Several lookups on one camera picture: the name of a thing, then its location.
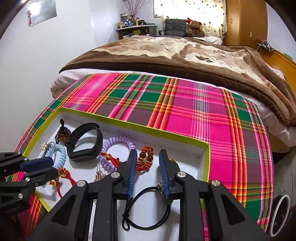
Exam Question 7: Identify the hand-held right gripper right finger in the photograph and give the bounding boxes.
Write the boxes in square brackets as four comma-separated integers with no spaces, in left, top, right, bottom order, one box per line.
[158,149,270,241]

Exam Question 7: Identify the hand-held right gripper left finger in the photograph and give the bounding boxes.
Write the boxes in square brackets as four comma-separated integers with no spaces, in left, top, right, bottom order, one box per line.
[28,149,138,241]

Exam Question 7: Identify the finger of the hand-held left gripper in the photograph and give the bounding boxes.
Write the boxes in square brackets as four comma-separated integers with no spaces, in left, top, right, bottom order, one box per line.
[0,167,59,193]
[0,151,55,173]

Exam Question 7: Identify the blue spiral hair tie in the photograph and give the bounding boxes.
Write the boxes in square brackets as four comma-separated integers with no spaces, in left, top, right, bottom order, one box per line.
[41,141,67,169]

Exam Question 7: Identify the red beaded knotted bracelet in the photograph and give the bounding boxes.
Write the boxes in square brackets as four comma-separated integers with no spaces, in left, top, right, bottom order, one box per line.
[100,145,155,173]

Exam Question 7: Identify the gold hair clip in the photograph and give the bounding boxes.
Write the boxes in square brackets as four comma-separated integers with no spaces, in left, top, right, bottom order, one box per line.
[93,162,107,184]

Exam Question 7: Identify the yellow-green shallow cardboard box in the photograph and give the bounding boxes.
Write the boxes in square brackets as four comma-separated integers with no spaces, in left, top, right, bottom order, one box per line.
[22,107,211,241]

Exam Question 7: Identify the purple spiral hair tie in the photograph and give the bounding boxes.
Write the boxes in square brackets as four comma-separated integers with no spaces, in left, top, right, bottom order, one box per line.
[100,136,137,172]

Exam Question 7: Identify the black elastic hair tie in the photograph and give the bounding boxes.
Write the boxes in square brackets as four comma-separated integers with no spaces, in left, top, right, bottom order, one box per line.
[122,185,172,231]

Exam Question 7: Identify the black wristband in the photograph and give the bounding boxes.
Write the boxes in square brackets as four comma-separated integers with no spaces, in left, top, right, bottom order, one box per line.
[65,123,104,162]

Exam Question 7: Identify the dark beaded pendant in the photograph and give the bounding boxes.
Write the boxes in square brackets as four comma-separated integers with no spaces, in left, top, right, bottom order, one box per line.
[55,119,70,142]

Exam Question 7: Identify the pink green plaid cloth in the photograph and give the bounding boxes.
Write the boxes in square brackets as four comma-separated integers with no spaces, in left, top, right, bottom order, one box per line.
[5,72,275,241]

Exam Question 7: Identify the black round white-rimmed bin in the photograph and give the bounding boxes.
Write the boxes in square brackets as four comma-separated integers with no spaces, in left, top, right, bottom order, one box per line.
[269,194,291,237]

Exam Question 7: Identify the brown patterned blanket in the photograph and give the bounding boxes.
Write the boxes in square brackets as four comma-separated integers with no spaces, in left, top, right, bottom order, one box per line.
[59,36,296,127]

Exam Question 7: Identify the white pillow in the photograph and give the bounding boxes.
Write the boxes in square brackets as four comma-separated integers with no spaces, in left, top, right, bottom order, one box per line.
[196,36,224,45]

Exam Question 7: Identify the wooden desk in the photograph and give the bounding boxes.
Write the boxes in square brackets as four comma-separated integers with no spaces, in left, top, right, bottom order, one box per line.
[116,24,158,41]

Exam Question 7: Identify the grey chair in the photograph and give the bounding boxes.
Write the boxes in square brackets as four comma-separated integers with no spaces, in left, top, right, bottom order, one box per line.
[159,19,187,38]

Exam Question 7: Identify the brown teddy bear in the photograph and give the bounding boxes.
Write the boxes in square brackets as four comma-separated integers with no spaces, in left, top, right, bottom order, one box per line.
[185,17,206,38]

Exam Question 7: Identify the group of bottles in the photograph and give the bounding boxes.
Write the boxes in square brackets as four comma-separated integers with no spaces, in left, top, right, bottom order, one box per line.
[117,13,153,29]

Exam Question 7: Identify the wooden headboard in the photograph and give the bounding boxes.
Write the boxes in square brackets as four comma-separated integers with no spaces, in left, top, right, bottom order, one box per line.
[259,47,296,77]

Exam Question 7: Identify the white power strip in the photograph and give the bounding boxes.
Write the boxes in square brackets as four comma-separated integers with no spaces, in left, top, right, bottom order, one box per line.
[256,40,275,50]

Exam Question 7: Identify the window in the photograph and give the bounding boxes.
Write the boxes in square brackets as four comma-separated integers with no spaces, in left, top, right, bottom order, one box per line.
[152,0,162,18]

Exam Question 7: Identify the spotted curtain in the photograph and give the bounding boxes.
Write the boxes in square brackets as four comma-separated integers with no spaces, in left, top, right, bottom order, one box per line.
[159,0,228,39]

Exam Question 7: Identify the vase of dried branches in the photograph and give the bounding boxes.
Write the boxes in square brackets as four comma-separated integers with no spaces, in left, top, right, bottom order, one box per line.
[123,0,149,17]

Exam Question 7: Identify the wooden wardrobe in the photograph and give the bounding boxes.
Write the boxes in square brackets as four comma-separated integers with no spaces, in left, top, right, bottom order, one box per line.
[223,0,269,47]

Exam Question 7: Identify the wooden bed frame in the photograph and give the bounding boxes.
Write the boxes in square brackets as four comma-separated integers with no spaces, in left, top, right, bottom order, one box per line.
[268,132,296,154]

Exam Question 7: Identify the silver wall poster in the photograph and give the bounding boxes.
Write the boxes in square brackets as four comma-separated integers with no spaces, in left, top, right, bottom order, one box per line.
[27,0,58,27]

